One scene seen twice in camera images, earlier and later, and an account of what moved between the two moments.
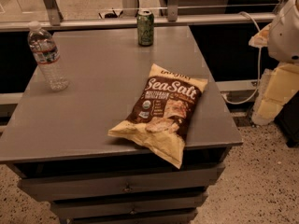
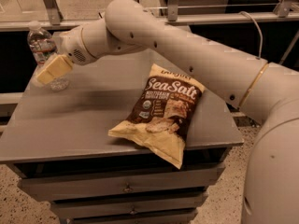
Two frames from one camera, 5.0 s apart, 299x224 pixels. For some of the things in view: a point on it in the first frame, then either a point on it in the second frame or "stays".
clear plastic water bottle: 46,53 stays
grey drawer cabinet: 59,139 stays
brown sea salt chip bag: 161,118 stays
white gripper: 285,36 → 72,46
